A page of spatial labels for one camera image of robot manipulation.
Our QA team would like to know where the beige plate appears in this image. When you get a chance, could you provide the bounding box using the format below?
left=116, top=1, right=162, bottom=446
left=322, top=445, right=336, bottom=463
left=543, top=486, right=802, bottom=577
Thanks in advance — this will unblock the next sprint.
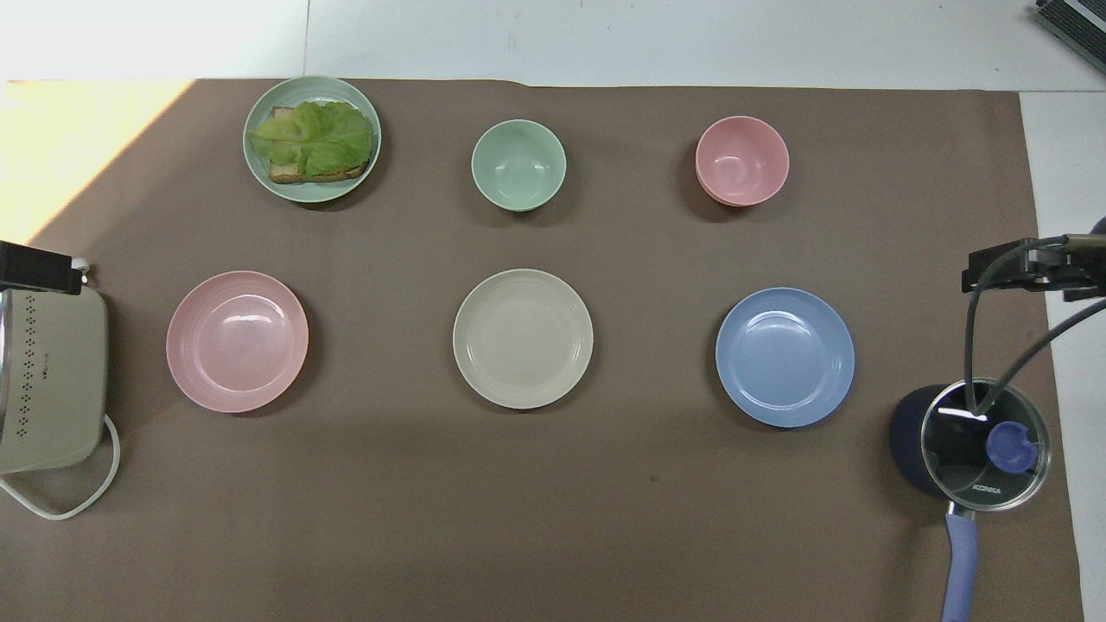
left=452, top=268, right=594, bottom=410

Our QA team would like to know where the glass pot lid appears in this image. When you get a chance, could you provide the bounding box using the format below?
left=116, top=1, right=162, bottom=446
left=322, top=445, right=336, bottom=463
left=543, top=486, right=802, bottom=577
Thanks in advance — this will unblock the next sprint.
left=919, top=378, right=1052, bottom=513

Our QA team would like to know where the green bowl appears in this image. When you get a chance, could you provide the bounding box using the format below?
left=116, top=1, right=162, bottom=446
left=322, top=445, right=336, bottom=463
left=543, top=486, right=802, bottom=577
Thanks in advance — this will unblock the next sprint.
left=471, top=119, right=568, bottom=213

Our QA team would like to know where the toast slice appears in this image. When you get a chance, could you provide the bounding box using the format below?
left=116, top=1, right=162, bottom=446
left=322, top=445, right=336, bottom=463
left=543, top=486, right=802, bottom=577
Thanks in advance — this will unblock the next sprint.
left=268, top=105, right=372, bottom=184

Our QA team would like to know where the pink bowl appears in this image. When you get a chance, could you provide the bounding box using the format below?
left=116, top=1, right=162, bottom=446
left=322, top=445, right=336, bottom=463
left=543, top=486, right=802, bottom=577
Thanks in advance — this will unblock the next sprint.
left=695, top=116, right=791, bottom=207

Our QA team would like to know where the pink plate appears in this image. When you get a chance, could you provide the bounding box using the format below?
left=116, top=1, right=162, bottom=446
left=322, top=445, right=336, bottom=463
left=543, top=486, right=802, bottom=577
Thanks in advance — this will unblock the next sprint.
left=166, top=270, right=309, bottom=414

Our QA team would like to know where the dark blue pot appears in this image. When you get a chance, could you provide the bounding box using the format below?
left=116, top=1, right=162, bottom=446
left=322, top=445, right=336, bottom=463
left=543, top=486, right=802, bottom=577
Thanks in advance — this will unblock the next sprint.
left=889, top=384, right=981, bottom=622

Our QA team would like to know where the blue plate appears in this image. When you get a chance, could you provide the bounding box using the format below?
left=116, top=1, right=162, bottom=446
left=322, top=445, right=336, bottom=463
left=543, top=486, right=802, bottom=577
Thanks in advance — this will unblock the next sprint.
left=715, top=287, right=856, bottom=428

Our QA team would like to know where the beige toaster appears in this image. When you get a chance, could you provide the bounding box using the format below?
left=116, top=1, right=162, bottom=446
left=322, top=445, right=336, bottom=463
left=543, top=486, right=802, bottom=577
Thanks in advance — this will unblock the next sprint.
left=0, top=284, right=110, bottom=475

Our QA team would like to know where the black cable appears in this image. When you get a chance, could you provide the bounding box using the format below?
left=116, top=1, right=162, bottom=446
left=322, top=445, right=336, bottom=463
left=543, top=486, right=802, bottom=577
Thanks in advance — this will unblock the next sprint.
left=980, top=297, right=1106, bottom=417
left=964, top=235, right=1069, bottom=414

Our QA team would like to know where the green lettuce leaf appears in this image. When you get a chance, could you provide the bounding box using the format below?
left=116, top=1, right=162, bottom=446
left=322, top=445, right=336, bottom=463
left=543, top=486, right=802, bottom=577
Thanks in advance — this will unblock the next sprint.
left=248, top=99, right=375, bottom=177

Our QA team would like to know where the grey metal rail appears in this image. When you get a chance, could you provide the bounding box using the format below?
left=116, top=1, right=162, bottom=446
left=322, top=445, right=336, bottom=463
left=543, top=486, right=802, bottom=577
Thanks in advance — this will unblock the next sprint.
left=1034, top=0, right=1106, bottom=75

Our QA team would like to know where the green plate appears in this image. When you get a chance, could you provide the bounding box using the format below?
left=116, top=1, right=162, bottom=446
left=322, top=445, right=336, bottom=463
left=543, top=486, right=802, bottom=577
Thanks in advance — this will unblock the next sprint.
left=242, top=75, right=383, bottom=204

